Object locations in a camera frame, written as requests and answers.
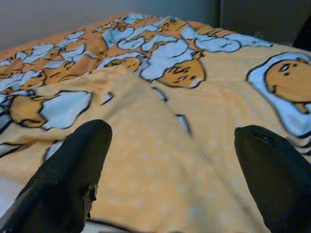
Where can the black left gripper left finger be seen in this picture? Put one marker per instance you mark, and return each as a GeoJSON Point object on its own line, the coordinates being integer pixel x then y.
{"type": "Point", "coordinates": [63, 179]}

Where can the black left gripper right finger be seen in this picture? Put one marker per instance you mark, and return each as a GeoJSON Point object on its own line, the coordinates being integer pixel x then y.
{"type": "Point", "coordinates": [279, 179]}

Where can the orange cartoon print blanket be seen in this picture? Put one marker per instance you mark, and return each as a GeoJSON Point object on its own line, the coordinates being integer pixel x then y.
{"type": "Point", "coordinates": [158, 157]}

